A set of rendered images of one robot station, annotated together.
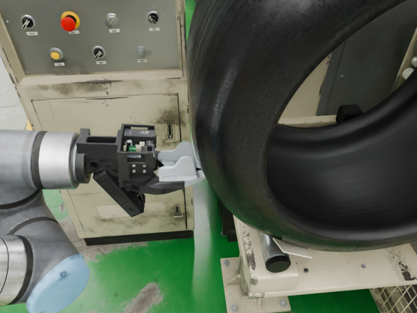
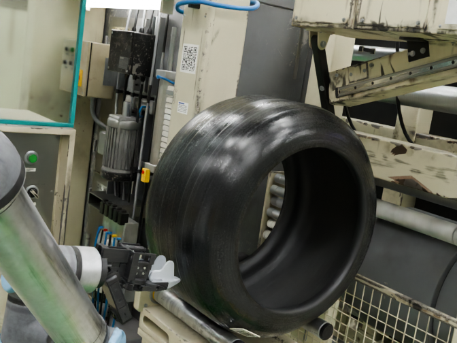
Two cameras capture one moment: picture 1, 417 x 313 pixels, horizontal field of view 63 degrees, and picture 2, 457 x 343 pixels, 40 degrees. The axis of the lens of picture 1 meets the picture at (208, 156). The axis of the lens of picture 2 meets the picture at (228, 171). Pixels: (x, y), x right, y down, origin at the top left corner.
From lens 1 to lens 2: 0.99 m
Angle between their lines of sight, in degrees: 43
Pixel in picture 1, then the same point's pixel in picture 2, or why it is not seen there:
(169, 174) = (157, 278)
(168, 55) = not seen: hidden behind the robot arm
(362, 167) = (262, 294)
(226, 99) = (219, 202)
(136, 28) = not seen: hidden behind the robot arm
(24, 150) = (71, 253)
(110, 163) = (119, 269)
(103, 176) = (114, 279)
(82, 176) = (105, 275)
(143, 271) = not seen: outside the picture
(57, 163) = (94, 262)
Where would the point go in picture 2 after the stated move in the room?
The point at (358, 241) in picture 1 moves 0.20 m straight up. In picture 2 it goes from (285, 316) to (300, 231)
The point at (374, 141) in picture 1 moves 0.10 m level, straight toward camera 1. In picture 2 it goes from (264, 274) to (266, 287)
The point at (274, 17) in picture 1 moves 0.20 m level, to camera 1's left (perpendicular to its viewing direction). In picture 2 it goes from (241, 161) to (152, 156)
